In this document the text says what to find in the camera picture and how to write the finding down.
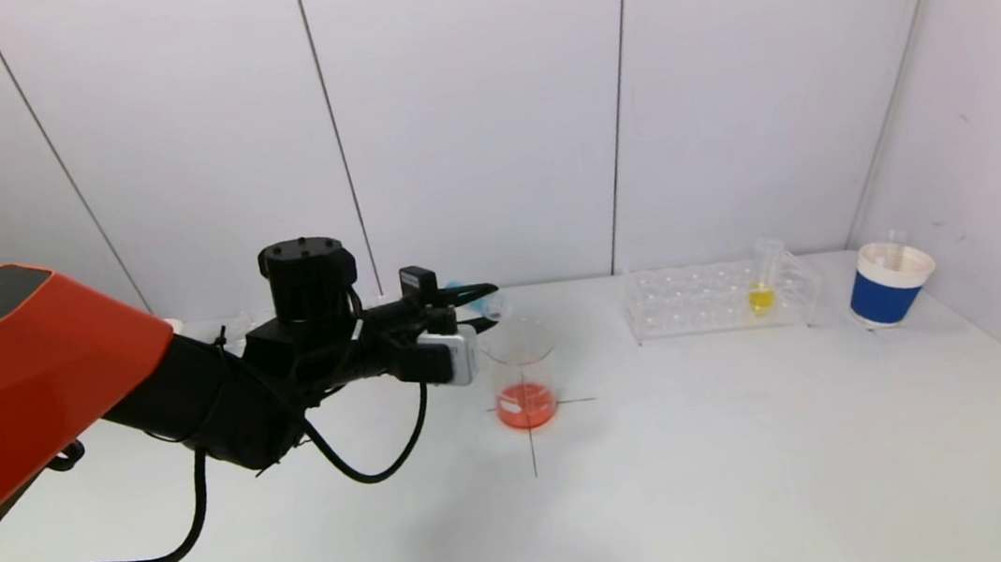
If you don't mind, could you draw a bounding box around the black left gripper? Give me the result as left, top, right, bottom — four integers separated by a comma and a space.
359, 256, 505, 348

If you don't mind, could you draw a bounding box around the test tube with blue liquid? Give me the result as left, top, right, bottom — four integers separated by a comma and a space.
442, 274, 507, 329

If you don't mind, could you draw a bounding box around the test tube with red liquid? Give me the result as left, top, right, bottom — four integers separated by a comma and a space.
877, 227, 914, 269

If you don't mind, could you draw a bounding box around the clear glass beaker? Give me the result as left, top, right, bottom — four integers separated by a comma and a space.
474, 315, 567, 436

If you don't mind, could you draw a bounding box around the clear acrylic test tube rack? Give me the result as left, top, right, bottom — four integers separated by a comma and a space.
220, 292, 408, 356
617, 247, 825, 348

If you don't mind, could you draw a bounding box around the test tube with yellow liquid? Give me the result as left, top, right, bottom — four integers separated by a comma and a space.
740, 237, 793, 320

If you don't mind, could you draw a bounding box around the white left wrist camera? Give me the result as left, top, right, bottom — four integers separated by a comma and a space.
417, 323, 484, 392

